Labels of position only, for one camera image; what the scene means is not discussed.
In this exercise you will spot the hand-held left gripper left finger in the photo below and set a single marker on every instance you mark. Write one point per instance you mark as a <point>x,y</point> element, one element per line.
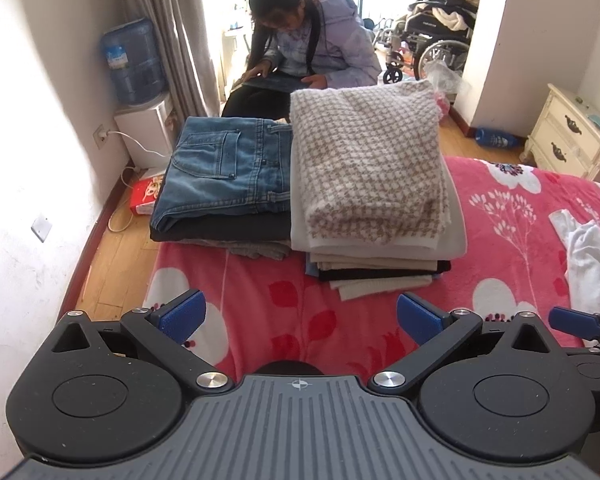
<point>182,318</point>

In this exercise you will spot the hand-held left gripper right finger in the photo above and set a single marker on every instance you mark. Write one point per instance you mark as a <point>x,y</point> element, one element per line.
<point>420,323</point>

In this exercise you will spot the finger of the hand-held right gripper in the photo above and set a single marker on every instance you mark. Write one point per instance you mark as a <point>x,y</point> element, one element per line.
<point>575,322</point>

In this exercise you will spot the beige houndstooth coat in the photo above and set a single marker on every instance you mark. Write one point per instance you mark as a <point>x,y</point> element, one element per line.
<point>365,160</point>

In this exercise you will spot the cream folded cloth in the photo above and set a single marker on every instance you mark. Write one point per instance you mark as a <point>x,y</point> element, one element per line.
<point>375,287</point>

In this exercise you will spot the black folded cloth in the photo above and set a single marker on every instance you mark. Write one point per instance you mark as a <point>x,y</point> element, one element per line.
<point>380,274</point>

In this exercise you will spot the white garment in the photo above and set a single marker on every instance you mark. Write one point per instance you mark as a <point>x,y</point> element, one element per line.
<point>590,260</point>

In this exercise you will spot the beige folded cloth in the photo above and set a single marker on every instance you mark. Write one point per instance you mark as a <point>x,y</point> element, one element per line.
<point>370,263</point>

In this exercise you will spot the red floral blanket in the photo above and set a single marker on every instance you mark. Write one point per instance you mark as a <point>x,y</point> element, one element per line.
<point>505,260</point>

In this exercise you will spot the dark folded cloth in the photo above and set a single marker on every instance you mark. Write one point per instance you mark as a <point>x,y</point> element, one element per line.
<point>220,230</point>

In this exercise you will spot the grey folded knit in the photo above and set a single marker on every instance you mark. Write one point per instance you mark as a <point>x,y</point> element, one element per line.
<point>255,250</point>

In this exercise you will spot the red and white box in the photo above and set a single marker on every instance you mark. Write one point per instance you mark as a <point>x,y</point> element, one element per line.
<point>147,195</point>

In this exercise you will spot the folded blue jeans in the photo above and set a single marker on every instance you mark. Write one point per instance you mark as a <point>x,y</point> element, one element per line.
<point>220,170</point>

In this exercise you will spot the white water dispenser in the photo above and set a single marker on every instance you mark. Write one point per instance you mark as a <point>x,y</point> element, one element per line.
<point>145,132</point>

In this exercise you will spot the cream nightstand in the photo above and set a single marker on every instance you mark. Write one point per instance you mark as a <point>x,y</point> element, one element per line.
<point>565,130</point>

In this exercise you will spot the small blue bottle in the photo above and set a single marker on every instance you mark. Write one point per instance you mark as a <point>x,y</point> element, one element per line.
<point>497,138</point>

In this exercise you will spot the clear plastic bag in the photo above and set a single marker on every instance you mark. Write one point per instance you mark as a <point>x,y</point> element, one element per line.
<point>445,77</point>

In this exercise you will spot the blue water bottle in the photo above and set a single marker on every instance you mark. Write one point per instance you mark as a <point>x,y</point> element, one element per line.
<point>132,60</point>

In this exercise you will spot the black wheelchair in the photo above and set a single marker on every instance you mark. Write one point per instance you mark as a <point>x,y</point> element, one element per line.
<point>430,40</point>

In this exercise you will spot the beige curtain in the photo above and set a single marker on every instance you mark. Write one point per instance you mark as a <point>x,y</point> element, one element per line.
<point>175,20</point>

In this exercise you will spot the wall switch plate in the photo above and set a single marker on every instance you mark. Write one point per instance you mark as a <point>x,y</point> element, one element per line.
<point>41,227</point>

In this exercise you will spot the wall outlet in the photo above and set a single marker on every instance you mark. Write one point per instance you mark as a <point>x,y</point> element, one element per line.
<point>101,136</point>

